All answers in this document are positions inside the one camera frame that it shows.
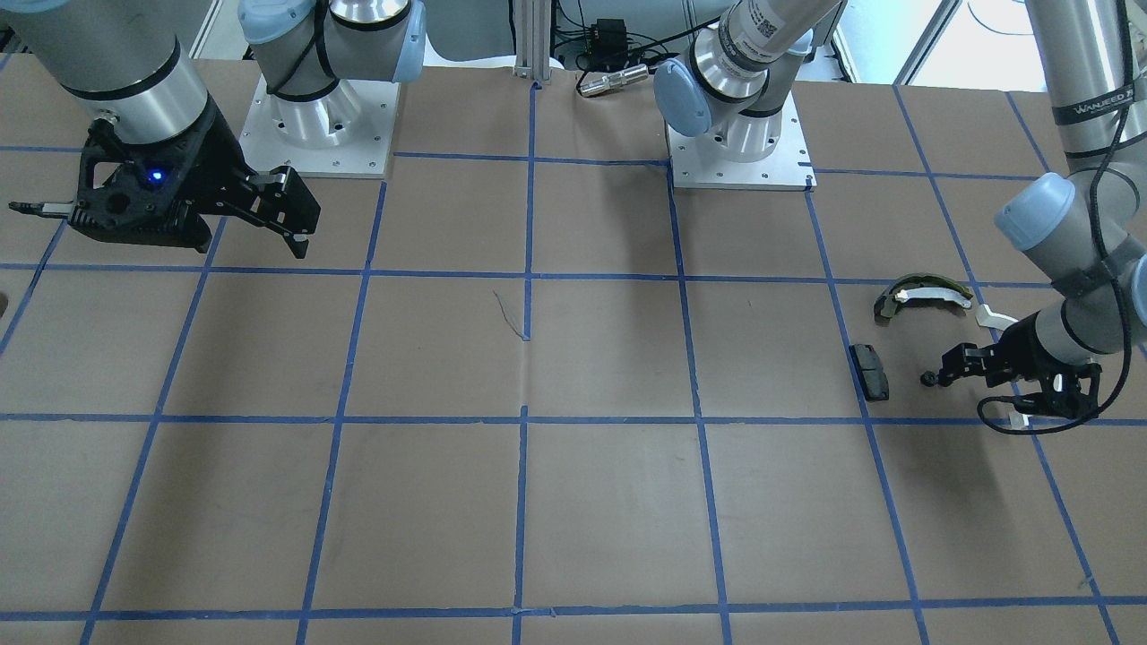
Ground aluminium frame post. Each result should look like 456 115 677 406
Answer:
512 0 553 86

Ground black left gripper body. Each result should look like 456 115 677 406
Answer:
937 325 1102 422

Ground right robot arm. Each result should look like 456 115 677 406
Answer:
3 1 427 261

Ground white curved plastic piece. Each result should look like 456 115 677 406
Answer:
975 305 1033 434

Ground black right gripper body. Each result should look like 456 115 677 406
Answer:
68 99 321 250

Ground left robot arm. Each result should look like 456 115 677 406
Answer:
654 1 1144 428

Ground olive green brake shoe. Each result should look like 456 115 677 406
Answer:
873 273 974 323

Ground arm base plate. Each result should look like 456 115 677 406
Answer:
237 79 404 180
665 93 818 192

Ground dark grey brake pad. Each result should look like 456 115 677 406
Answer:
849 343 892 401

